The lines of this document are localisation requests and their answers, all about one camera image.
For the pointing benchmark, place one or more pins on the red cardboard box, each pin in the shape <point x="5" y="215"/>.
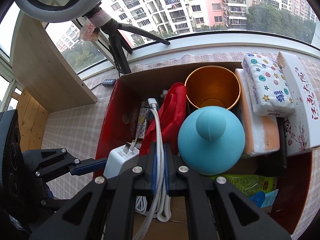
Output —
<point x="117" y="105"/>

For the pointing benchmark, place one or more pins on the orange tissue pack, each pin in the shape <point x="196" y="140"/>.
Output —
<point x="260" y="135"/>

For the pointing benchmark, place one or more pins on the light wooden panel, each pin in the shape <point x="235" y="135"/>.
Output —
<point x="50" y="65"/>

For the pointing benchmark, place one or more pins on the white flower print box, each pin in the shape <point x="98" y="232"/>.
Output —
<point x="300" y="105"/>

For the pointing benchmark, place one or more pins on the white printed lighter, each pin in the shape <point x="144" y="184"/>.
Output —
<point x="142" y="127"/>

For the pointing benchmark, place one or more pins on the black inline controller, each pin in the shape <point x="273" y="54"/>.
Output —
<point x="109" y="81"/>

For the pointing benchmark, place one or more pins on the white charger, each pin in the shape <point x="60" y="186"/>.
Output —
<point x="120" y="160"/>

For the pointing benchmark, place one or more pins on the green printed packet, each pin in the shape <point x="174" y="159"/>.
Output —
<point x="250" y="182"/>

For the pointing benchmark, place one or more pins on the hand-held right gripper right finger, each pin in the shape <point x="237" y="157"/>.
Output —
<point x="166" y="170"/>

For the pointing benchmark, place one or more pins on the wooden slat board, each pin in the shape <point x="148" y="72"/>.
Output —
<point x="30" y="120"/>

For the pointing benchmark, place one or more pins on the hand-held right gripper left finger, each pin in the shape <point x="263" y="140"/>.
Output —
<point x="153" y="165"/>

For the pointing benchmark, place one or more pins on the orange cup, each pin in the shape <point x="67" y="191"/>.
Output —
<point x="212" y="90"/>

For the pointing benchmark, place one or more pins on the red fabric bag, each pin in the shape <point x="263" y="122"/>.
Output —
<point x="172" y="110"/>

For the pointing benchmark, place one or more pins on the teal bottle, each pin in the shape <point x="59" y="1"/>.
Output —
<point x="211" y="140"/>

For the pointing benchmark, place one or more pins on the paper tag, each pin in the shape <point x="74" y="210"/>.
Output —
<point x="88" y="33"/>

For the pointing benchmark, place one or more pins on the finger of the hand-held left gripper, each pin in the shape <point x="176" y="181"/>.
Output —
<point x="53" y="202"/>
<point x="87" y="167"/>

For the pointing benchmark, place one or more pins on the light blue packet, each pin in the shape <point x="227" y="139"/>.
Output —
<point x="270" y="197"/>

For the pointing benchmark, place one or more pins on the button print tissue pack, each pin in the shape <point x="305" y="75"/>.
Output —
<point x="267" y="87"/>

